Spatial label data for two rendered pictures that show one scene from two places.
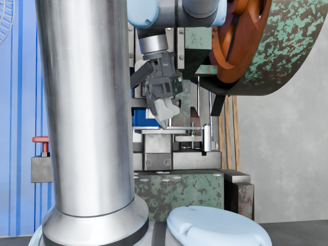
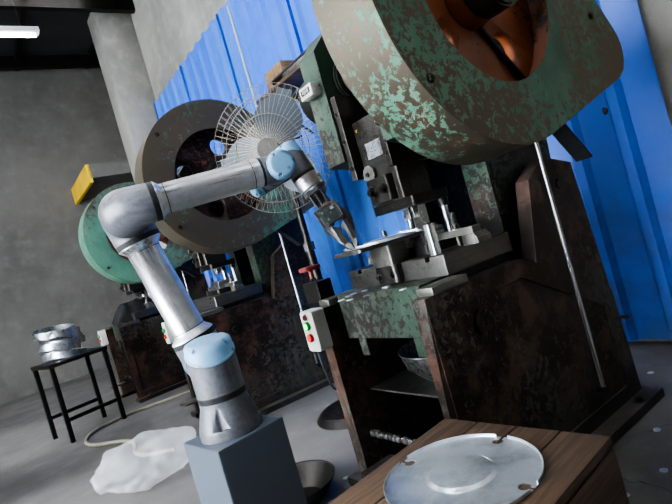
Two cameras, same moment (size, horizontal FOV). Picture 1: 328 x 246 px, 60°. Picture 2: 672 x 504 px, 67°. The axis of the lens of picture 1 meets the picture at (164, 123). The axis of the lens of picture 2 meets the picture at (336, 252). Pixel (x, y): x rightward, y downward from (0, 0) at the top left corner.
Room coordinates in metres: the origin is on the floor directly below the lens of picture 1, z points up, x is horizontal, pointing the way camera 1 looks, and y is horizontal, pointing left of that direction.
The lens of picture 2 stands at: (0.11, -1.33, 0.82)
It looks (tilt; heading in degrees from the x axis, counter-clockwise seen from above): 1 degrees down; 64
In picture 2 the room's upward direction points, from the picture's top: 16 degrees counter-clockwise
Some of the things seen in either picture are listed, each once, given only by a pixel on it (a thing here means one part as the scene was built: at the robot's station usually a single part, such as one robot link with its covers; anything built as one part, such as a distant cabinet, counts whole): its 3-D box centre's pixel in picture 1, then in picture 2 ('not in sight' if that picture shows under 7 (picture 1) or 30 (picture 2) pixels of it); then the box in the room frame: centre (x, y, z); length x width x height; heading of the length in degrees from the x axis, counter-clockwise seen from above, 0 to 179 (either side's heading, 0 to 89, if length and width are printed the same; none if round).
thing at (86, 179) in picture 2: not in sight; (115, 179); (0.82, 6.05, 2.44); 1.25 x 0.92 x 0.27; 99
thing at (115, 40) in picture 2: not in sight; (156, 180); (1.20, 5.28, 2.15); 0.42 x 0.40 x 4.30; 9
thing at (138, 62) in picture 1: (153, 59); (386, 155); (1.04, 0.04, 1.04); 0.17 x 0.15 x 0.30; 9
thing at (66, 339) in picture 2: not in sight; (73, 376); (-0.14, 2.91, 0.40); 0.45 x 0.40 x 0.79; 111
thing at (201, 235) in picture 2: not in sight; (267, 252); (1.17, 1.81, 0.87); 1.53 x 0.99 x 1.74; 7
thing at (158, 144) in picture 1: (158, 149); (383, 262); (0.91, 0.02, 0.72); 0.25 x 0.14 x 0.14; 9
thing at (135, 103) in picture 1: (152, 108); (411, 205); (1.09, 0.05, 0.86); 0.20 x 0.16 x 0.05; 99
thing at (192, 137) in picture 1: (194, 135); (458, 228); (1.11, -0.12, 0.76); 0.17 x 0.06 x 0.10; 99
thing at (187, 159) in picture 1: (152, 157); (426, 261); (1.08, 0.05, 0.68); 0.45 x 0.30 x 0.06; 99
